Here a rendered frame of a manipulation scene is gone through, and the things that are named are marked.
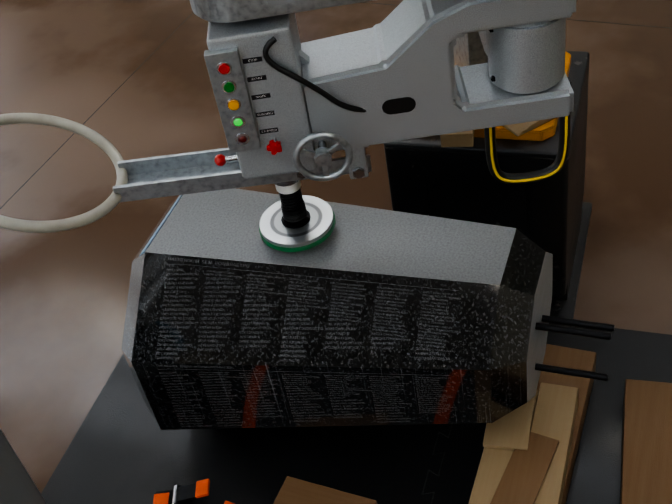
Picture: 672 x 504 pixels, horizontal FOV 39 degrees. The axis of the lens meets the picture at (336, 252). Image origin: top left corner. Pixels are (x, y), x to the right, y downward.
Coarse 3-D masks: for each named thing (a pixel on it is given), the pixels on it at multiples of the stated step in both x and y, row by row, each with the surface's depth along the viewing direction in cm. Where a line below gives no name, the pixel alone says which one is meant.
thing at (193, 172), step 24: (144, 168) 265; (168, 168) 265; (192, 168) 265; (216, 168) 263; (336, 168) 254; (360, 168) 251; (120, 192) 256; (144, 192) 256; (168, 192) 257; (192, 192) 257
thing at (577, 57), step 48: (576, 96) 318; (384, 144) 315; (432, 144) 310; (480, 144) 306; (528, 144) 302; (576, 144) 321; (432, 192) 324; (480, 192) 318; (528, 192) 311; (576, 192) 341; (576, 240) 364; (576, 288) 353
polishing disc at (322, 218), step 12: (276, 204) 279; (312, 204) 277; (324, 204) 276; (264, 216) 276; (276, 216) 275; (312, 216) 273; (324, 216) 272; (264, 228) 272; (276, 228) 271; (300, 228) 270; (312, 228) 269; (324, 228) 268; (276, 240) 268; (288, 240) 267; (300, 240) 266; (312, 240) 266
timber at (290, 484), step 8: (288, 480) 295; (296, 480) 295; (288, 488) 293; (296, 488) 293; (304, 488) 292; (312, 488) 292; (320, 488) 292; (328, 488) 291; (280, 496) 292; (288, 496) 291; (296, 496) 291; (304, 496) 290; (312, 496) 290; (320, 496) 290; (328, 496) 289; (336, 496) 289; (344, 496) 288; (352, 496) 288; (360, 496) 288
